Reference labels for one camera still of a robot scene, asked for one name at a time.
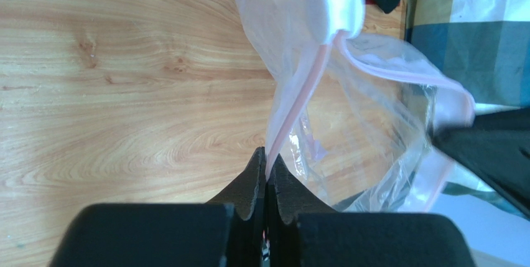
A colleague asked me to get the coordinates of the clear zip top bag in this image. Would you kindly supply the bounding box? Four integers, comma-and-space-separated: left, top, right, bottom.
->
235, 0, 475, 212

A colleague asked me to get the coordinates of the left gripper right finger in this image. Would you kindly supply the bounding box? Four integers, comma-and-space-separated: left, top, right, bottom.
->
266, 156, 335, 266

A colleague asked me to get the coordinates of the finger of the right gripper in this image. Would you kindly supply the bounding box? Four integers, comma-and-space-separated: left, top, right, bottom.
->
431, 107, 529, 218

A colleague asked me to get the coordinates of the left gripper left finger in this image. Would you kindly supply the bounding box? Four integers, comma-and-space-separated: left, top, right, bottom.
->
207, 147, 265, 266

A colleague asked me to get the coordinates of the striped blue yellow pillow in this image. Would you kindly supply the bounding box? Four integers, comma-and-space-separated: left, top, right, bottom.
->
406, 0, 529, 218

